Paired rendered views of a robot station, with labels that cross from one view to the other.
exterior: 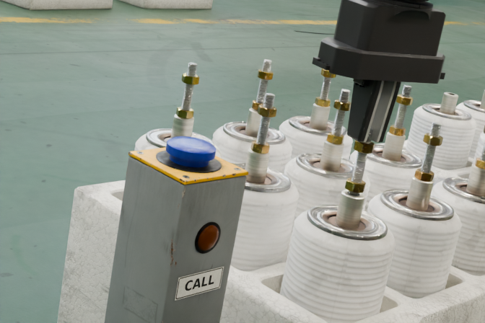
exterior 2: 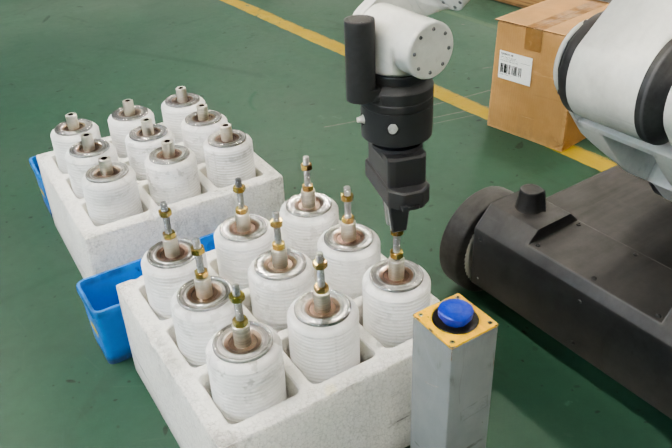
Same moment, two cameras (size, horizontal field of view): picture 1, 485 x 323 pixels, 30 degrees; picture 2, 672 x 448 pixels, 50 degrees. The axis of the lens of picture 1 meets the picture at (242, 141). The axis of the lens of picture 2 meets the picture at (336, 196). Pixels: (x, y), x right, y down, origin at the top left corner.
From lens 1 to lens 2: 0.99 m
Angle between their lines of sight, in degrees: 68
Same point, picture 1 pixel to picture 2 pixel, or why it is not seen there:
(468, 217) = (334, 220)
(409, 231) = (376, 252)
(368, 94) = not seen: hidden behind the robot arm
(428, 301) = not seen: hidden behind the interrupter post
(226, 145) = (223, 316)
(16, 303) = not seen: outside the picture
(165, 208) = (486, 348)
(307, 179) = (301, 281)
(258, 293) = (408, 351)
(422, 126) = (113, 194)
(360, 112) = (403, 215)
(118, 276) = (454, 413)
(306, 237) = (413, 300)
